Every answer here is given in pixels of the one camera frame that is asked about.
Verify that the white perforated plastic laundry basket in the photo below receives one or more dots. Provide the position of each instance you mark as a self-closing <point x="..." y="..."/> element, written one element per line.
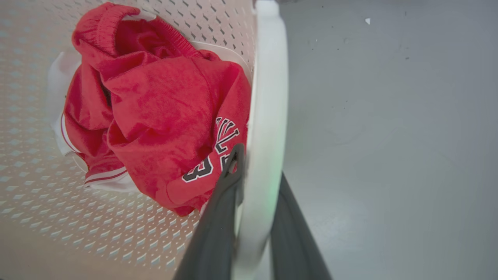
<point x="266" y="97"/>

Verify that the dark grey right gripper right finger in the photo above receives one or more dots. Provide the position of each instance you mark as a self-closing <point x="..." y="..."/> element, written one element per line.
<point x="293" y="237"/>

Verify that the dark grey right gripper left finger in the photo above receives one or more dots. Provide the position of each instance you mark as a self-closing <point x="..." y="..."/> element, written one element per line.
<point x="212" y="233"/>

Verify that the red basketball jersey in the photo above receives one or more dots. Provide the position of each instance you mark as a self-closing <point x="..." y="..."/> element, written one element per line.
<point x="163" y="116"/>

